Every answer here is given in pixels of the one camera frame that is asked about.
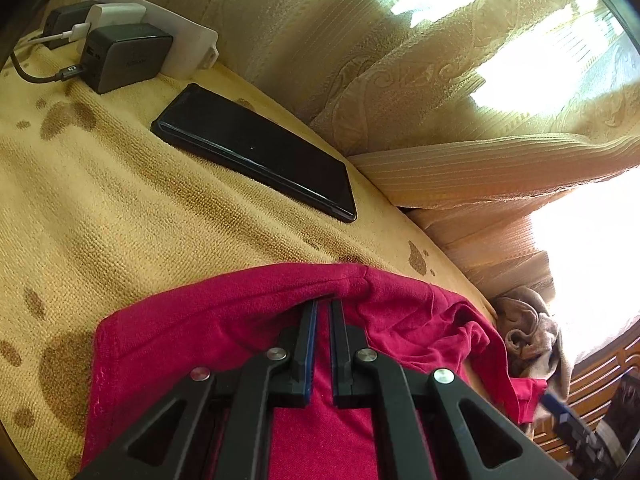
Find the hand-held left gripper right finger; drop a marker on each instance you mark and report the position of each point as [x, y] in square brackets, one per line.
[336, 350]

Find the yellow paw-print blanket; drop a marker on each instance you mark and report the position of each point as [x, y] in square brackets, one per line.
[125, 200]

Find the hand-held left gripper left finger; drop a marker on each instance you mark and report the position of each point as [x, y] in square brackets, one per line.
[312, 345]

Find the black charger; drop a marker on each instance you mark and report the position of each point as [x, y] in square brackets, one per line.
[62, 20]

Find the red sweater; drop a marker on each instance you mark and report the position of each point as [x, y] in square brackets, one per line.
[200, 320]

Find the beige patterned curtain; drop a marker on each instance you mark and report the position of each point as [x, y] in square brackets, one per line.
[325, 50]
[490, 240]

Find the white power strip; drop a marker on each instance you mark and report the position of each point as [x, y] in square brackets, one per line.
[192, 40]

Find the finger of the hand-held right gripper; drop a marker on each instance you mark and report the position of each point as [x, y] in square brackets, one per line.
[554, 404]

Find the grey-beige crumpled garment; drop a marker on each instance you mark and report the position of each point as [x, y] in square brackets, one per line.
[530, 330]

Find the black smartphone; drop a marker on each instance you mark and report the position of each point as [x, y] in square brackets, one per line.
[255, 152]

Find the dark grey charger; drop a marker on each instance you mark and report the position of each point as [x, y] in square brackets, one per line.
[125, 57]

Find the brown wooden door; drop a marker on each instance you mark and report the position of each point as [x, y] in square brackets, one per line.
[590, 375]

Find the white charger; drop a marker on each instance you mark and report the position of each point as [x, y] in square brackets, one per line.
[115, 15]

